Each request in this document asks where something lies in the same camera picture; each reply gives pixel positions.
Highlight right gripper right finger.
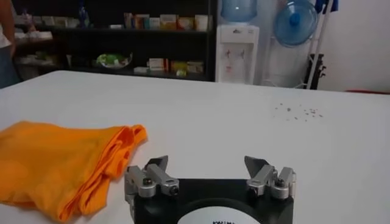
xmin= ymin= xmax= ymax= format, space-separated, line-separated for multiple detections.
xmin=244 ymin=155 xmax=297 ymax=200

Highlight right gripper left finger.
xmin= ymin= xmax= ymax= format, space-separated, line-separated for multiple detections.
xmin=124 ymin=155 xmax=180 ymax=200

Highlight orange t-shirt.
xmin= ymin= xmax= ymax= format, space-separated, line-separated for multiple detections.
xmin=0 ymin=121 xmax=149 ymax=223

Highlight black tripod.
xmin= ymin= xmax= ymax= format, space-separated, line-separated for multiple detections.
xmin=303 ymin=54 xmax=327 ymax=90

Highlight red and white medicine box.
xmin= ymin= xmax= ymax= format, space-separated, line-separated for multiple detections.
xmin=147 ymin=57 xmax=170 ymax=72

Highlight bowl of green snack bags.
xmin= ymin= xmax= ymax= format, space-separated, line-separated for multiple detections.
xmin=96 ymin=52 xmax=134 ymax=70

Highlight white water dispenser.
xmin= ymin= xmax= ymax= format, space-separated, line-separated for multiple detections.
xmin=215 ymin=24 xmax=260 ymax=85

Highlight black shelf unit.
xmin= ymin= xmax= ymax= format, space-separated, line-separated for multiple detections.
xmin=10 ymin=0 xmax=219 ymax=82

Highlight white jug rack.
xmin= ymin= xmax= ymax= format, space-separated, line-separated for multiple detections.
xmin=261 ymin=0 xmax=335 ymax=89

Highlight blue labelled water jug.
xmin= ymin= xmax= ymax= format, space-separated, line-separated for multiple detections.
xmin=220 ymin=0 xmax=258 ymax=24

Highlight blue drink bottle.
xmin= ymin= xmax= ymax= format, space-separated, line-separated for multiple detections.
xmin=78 ymin=1 xmax=90 ymax=29

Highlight person in white shirt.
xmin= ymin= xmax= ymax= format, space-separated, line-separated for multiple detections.
xmin=0 ymin=0 xmax=22 ymax=89

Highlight dark blue hanging cloth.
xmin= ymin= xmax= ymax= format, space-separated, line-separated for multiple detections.
xmin=314 ymin=0 xmax=339 ymax=15

